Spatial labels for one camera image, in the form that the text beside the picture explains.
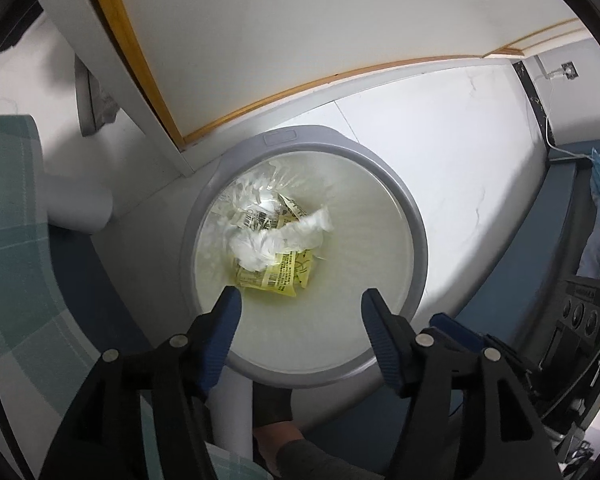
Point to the teal checkered tablecloth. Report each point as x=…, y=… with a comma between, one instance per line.
x=68, y=410

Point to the grey round trash bin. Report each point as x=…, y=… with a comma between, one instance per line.
x=378, y=241

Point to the dark sleeve forearm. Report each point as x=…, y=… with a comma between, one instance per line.
x=285, y=450

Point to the yellow snack bag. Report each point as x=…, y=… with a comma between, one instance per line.
x=292, y=270

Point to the white table leg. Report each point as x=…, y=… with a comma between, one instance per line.
x=230, y=405

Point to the crumpled white tissue paper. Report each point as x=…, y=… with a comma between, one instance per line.
x=256, y=250

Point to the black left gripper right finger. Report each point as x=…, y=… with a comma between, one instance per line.
x=422, y=368

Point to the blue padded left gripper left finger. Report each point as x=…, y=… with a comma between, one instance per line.
x=187, y=367

